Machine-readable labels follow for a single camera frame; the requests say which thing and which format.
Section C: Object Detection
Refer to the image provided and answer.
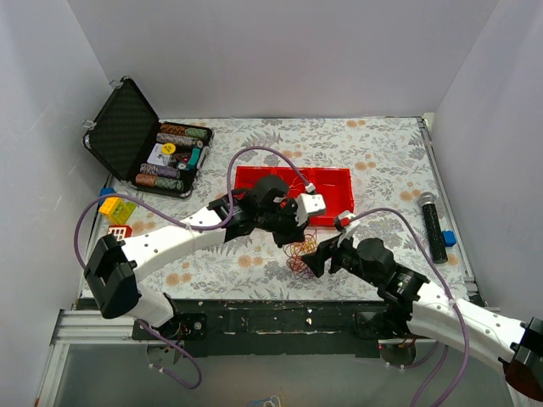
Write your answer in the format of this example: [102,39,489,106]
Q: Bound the coloured wire bundle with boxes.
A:
[283,228,323,281]

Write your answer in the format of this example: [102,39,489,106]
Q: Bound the red three-compartment tray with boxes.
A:
[234,166,355,227]

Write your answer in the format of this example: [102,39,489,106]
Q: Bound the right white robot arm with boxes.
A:
[301,237,542,401]

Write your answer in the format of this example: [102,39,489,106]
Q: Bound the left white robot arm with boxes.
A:
[84,176,322,339]

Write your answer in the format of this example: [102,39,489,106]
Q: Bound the floral patterned table mat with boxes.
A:
[115,118,467,301]

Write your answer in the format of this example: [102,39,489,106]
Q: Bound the small blue block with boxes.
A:
[442,231,457,248]

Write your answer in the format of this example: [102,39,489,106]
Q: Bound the black handheld microphone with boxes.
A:
[418,192,448,264]

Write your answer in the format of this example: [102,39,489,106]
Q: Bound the yellow green toy bricks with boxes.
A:
[98,197,137,226]

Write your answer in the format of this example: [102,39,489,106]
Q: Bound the red white toy brick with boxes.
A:
[107,225,132,241]

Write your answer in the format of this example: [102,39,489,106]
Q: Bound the black poker chip case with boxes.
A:
[82,76,214,199]

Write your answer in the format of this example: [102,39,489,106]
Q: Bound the blue toy brick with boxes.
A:
[99,187,115,197]

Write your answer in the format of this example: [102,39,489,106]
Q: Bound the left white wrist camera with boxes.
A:
[294,183,327,226]

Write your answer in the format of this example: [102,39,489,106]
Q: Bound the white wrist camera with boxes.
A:
[294,183,327,226]
[333,210,360,248]

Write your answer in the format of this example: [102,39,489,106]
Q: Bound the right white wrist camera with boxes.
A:
[333,210,360,248]

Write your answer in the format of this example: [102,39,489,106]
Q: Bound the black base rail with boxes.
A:
[159,299,434,363]

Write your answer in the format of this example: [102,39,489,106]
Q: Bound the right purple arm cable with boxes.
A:
[347,207,471,407]

